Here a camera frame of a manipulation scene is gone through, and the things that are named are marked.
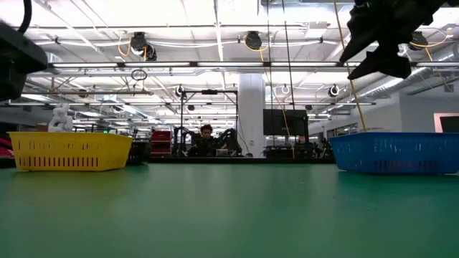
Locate black frame stand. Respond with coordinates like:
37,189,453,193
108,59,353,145
180,89,240,157

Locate black monitor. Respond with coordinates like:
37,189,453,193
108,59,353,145
262,109,309,137

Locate white building pillar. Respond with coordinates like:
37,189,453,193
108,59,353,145
238,73,266,158

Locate blue plastic basket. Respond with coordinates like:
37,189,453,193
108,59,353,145
328,131,459,176

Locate large black ceiling cable reel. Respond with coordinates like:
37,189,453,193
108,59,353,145
245,31,263,51
410,31,428,51
130,32,158,62

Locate white knobbly figure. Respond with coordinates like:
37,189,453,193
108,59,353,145
48,103,75,133

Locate black crate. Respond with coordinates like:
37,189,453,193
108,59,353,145
127,139,151,166

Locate thin black hanging cable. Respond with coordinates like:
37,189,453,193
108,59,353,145
282,0,296,110
266,0,273,110

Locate red round object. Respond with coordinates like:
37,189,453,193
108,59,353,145
0,138,14,158

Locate yellow hanging cable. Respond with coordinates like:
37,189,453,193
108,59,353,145
333,0,367,133
258,48,295,159

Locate yellow plastic basket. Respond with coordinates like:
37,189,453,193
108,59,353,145
7,131,133,172

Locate red tool cabinet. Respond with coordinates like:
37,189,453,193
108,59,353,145
151,130,173,158

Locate white-framed wall screen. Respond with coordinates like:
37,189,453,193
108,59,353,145
433,113,459,133

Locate person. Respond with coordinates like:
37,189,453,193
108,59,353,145
186,124,232,158

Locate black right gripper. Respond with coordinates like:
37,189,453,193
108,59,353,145
339,0,449,80

